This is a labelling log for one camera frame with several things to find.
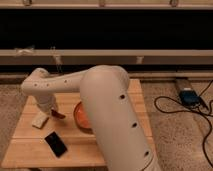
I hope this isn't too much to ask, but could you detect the white sponge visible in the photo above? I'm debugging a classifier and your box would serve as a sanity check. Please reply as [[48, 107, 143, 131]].
[[31, 112, 49, 129]]

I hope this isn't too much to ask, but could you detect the orange bowl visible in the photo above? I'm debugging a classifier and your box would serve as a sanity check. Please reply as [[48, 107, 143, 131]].
[[73, 102, 91, 130]]

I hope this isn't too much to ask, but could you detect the blue power adapter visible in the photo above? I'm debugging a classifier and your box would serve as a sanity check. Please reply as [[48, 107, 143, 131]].
[[179, 90, 199, 106]]

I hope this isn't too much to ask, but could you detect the red chili pepper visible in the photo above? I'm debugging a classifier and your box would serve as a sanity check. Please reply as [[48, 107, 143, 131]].
[[51, 110, 66, 119]]

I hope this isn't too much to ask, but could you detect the black cable on floor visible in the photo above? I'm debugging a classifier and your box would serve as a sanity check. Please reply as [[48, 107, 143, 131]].
[[153, 79, 213, 168]]

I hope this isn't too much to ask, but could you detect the black phone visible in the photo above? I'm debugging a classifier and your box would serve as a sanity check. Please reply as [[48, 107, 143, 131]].
[[45, 132, 67, 157]]

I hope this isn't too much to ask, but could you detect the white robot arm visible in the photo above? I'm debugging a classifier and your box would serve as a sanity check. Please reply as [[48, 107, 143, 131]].
[[21, 65, 162, 171]]

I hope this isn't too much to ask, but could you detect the wooden bench rail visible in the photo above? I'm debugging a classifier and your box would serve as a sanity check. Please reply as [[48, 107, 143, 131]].
[[0, 49, 213, 65]]

